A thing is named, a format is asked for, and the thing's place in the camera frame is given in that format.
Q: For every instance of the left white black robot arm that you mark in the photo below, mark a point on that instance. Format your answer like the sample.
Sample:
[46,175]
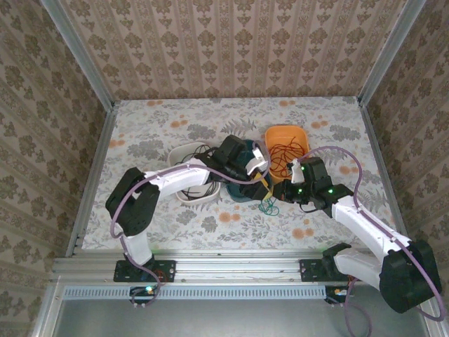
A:
[175,177]

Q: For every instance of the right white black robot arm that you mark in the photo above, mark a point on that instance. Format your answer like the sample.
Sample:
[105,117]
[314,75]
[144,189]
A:
[368,224]

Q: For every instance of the teal plastic tray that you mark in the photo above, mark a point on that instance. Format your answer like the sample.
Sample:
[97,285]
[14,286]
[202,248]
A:
[236,194]

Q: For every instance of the white plastic tray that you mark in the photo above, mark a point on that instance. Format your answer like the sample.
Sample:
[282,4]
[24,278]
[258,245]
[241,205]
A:
[179,154]

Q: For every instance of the orange plastic tray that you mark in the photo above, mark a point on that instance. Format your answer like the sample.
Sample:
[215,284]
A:
[284,135]

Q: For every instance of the small circuit board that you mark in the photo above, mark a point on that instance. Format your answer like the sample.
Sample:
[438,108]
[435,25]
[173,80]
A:
[144,291]
[336,292]

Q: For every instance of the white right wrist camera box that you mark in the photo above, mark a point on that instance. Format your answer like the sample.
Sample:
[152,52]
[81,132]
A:
[297,172]

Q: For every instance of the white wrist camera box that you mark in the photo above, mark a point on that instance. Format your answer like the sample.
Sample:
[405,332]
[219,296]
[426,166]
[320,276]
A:
[297,172]
[257,159]

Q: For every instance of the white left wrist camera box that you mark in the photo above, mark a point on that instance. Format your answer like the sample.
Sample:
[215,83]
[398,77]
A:
[257,159]

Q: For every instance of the aluminium side rail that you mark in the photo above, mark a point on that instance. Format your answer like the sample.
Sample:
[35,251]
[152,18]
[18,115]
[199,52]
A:
[380,161]
[100,154]

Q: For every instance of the aluminium table edge rail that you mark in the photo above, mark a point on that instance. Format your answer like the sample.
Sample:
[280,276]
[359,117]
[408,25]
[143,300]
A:
[238,267]

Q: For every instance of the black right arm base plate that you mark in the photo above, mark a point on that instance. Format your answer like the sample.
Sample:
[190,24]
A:
[312,270]

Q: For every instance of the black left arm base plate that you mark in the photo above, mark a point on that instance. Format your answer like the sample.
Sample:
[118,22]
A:
[165,270]

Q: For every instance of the aluminium corner post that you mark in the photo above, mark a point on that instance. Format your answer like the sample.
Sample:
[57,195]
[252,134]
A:
[79,52]
[386,52]

